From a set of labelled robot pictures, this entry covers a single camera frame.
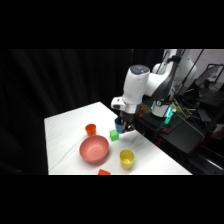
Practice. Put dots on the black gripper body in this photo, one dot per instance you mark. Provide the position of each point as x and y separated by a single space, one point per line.
127 118

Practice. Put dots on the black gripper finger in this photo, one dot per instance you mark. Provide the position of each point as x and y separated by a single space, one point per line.
123 127
130 128

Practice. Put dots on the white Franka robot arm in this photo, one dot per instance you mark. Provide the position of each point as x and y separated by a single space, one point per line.
136 83

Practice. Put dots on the yellow plastic cup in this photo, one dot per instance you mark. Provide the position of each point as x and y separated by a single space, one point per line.
127 159

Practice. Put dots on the orange plastic cup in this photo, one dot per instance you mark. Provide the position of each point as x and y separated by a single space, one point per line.
90 130

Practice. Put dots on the pink plastic bowl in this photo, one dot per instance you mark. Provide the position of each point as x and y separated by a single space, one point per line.
94 149

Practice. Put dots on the green cube block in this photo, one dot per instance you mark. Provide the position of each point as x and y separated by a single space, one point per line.
114 135

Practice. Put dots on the green status light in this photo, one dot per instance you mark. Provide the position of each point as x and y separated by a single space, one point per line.
167 117

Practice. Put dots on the red-orange block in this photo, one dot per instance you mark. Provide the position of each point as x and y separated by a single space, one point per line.
104 172

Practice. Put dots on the black robot stand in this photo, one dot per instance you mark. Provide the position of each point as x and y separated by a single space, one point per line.
180 133

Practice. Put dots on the black laptop screen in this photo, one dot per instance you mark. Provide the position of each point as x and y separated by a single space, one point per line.
208 76

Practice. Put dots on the black curtain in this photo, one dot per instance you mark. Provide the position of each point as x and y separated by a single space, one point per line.
40 86

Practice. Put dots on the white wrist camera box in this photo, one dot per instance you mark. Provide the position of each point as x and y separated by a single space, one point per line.
118 104

